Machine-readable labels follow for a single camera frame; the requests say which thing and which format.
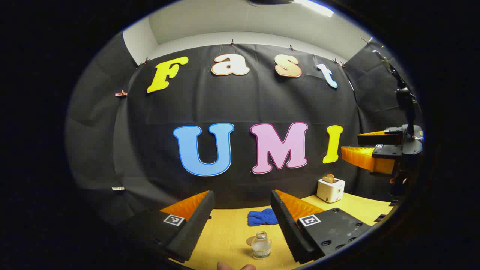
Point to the white toaster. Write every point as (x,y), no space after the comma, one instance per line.
(330,192)

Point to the blue cloth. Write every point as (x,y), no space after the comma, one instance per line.
(262,218)

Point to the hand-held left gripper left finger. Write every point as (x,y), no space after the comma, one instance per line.
(195,225)

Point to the clear plastic water bottle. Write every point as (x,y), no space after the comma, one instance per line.
(261,247)

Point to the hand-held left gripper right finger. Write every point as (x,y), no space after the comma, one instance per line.
(287,228)

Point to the round brown coaster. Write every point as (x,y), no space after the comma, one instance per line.
(249,241)

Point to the white clip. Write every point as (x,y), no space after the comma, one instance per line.
(118,188)

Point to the black articulated stand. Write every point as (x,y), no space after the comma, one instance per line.
(404,93)

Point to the copper clip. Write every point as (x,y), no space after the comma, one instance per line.
(120,93)

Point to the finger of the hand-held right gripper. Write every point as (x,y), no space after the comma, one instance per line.
(363,157)
(378,140)

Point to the toast slice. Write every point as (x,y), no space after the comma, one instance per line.
(329,178)

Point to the black backdrop cloth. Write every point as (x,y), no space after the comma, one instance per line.
(150,123)

